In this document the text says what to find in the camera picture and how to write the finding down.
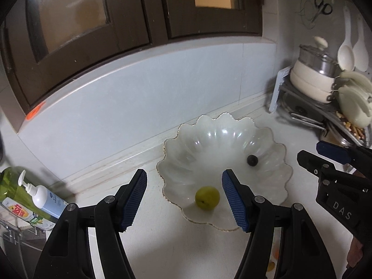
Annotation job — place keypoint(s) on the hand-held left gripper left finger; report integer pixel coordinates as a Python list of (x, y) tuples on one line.
[(133, 203)]

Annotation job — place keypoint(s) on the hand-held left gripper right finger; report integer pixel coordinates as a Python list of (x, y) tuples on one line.
[(235, 206)]

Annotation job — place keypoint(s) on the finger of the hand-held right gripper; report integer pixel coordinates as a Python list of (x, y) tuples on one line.
[(309, 159), (331, 151)]

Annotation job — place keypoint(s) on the green plum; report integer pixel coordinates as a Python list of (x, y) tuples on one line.
[(207, 197)]

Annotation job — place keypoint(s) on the white scalloped glass bowl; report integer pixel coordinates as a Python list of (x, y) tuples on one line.
[(209, 151)]

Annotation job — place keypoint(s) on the small yellow fruit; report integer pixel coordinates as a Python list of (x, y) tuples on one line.
[(270, 266)]

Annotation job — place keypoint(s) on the person's right hand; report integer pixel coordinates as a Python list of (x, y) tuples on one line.
[(356, 252)]

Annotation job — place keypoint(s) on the grey corner shelf rack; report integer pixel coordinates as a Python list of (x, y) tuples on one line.
[(314, 107)]

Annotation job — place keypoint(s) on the blueberry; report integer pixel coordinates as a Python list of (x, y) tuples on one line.
[(252, 160)]

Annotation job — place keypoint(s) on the dark round pan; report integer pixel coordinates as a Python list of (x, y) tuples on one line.
[(299, 109)]

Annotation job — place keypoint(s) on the cream frying pan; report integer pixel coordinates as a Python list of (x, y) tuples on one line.
[(308, 91)]

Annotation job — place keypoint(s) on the white plastic crate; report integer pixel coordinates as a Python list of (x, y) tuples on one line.
[(277, 93)]

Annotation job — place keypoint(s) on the cream saucepan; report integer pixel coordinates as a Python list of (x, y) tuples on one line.
[(305, 75)]

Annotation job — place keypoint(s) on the white pump bottle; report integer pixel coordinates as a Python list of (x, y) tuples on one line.
[(48, 203)]

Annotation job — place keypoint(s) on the white rice spoon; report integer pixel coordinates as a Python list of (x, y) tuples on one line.
[(345, 55), (361, 55)]

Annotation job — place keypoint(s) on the green dish soap bottle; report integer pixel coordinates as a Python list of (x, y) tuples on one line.
[(11, 183)]

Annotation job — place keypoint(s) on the orange sticker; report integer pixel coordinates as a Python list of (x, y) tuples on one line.
[(35, 112)]

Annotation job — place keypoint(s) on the dark brown window sash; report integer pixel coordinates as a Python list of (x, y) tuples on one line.
[(72, 35), (215, 5)]

